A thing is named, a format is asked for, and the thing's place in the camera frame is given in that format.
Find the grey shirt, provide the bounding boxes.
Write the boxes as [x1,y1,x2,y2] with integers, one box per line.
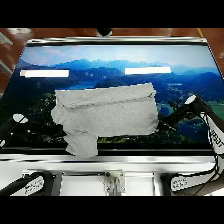
[50,82,160,159]

